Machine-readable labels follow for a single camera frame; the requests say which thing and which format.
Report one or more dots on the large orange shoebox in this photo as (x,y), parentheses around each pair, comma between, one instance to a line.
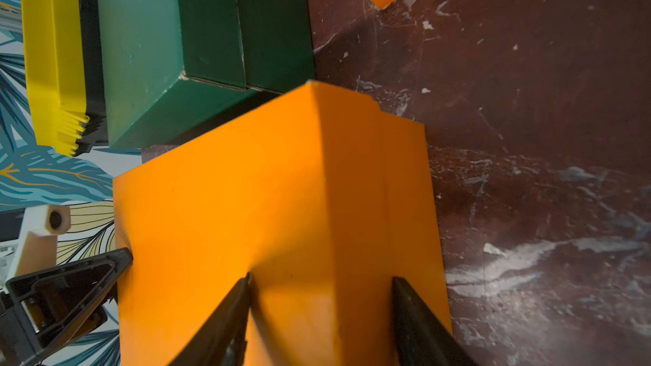
(319,196)

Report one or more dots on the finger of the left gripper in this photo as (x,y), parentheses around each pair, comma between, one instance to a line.
(45,311)

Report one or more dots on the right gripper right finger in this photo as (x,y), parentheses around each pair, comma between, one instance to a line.
(420,338)

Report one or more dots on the green shoebox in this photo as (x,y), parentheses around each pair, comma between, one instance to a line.
(173,68)

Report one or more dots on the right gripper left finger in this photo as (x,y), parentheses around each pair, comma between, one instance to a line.
(221,340)

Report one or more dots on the yellow black toolbox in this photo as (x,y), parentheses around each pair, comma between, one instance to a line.
(64,74)

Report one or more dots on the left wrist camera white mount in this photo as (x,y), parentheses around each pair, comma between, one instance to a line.
(29,238)

